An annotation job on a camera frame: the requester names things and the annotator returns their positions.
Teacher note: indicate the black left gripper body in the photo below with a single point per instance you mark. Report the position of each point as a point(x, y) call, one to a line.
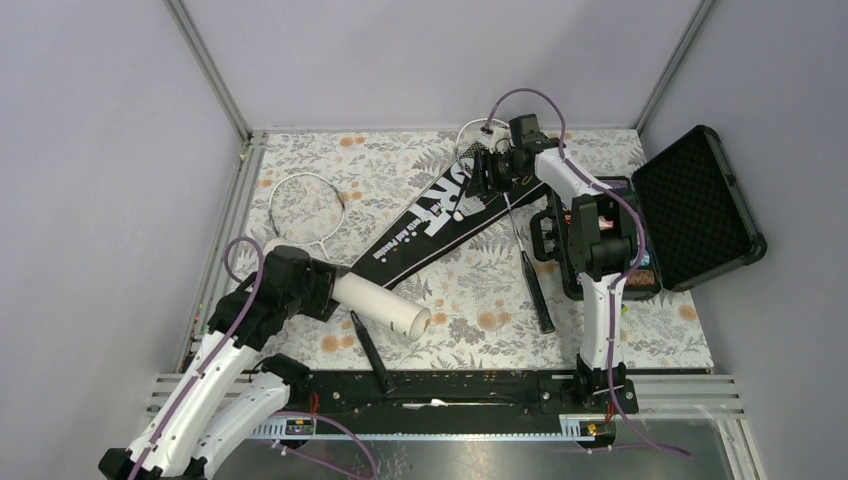
point(315, 293)

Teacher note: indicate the white shuttlecock tube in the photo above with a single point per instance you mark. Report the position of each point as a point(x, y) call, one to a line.
point(379, 304)

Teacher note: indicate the black poker chip case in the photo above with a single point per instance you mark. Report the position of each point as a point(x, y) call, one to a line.
point(694, 213)

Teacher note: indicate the floral table mat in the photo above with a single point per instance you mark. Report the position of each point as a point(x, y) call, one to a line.
point(481, 315)

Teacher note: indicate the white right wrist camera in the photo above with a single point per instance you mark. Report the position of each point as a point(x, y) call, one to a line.
point(497, 139)

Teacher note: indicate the white racket on bag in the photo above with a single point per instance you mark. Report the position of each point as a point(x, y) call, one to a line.
point(523, 252)

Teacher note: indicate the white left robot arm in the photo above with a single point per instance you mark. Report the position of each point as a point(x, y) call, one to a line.
point(241, 324)

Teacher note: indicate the black racket cover bag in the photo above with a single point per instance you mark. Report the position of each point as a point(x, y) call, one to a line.
point(444, 216)

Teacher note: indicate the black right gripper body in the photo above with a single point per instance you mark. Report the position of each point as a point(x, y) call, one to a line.
point(503, 169)

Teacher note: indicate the white racket black handle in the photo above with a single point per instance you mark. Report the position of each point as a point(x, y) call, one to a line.
point(306, 209)

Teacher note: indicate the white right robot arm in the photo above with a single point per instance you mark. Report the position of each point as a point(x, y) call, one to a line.
point(605, 243)

